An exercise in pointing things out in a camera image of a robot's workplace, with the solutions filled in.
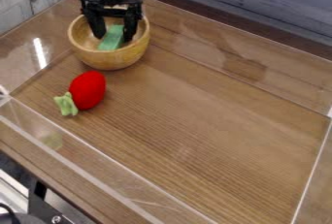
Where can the red plush strawberry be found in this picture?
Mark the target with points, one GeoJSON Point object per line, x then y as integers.
{"type": "Point", "coordinates": [85, 93]}

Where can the green rectangular block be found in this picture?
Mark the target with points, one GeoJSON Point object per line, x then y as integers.
{"type": "Point", "coordinates": [113, 38]}

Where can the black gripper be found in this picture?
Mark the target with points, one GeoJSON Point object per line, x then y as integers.
{"type": "Point", "coordinates": [94, 9]}

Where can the black table leg bracket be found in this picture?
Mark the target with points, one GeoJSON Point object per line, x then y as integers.
{"type": "Point", "coordinates": [39, 208]}

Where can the clear acrylic tray wall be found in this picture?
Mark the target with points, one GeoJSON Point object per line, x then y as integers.
{"type": "Point", "coordinates": [206, 135]}

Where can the brown wooden bowl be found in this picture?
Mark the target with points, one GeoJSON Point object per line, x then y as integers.
{"type": "Point", "coordinates": [106, 59]}

